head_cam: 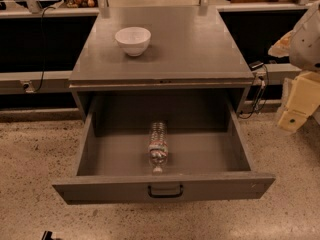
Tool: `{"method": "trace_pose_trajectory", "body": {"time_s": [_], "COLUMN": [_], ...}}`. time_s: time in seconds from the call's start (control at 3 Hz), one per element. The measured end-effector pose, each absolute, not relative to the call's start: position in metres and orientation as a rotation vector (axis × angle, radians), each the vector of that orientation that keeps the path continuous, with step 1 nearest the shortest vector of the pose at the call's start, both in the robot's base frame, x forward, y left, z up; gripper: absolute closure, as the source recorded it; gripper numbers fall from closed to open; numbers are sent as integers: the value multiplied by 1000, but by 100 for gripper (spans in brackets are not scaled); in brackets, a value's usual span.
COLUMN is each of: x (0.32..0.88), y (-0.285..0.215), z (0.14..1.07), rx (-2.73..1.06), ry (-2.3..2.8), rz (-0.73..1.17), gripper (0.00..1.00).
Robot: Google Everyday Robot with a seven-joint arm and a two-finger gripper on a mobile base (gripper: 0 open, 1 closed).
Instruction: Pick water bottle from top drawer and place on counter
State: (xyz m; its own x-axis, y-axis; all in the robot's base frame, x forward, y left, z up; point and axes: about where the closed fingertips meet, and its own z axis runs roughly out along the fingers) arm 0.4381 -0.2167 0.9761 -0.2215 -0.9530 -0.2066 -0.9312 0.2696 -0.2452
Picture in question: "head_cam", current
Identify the small black floor object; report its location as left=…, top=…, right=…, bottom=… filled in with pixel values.
left=41, top=231, right=54, bottom=240

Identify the black power adapter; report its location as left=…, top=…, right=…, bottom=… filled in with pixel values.
left=249, top=61, right=264, bottom=71

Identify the black cable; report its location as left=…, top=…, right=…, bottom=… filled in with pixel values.
left=237, top=63, right=270, bottom=120
left=33, top=5, right=57, bottom=93

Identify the black cable left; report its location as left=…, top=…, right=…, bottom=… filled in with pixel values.
left=33, top=5, right=57, bottom=93

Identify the black drawer handle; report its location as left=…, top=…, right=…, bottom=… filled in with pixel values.
left=148, top=185, right=184, bottom=199

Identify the clear plastic water bottle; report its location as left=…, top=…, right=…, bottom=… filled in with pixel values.
left=148, top=121, right=169, bottom=174

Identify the grey open top drawer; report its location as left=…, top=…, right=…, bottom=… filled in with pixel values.
left=53, top=93, right=275, bottom=204

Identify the white ceramic bowl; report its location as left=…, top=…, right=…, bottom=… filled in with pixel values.
left=115, top=27, right=151, bottom=56

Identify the black cable right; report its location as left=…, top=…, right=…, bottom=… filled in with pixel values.
left=237, top=63, right=270, bottom=120

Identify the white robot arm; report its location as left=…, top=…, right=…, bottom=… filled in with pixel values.
left=268, top=1, right=320, bottom=133

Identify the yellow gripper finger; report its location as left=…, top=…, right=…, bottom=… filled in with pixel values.
left=277, top=71, right=320, bottom=133
left=268, top=31, right=293, bottom=58

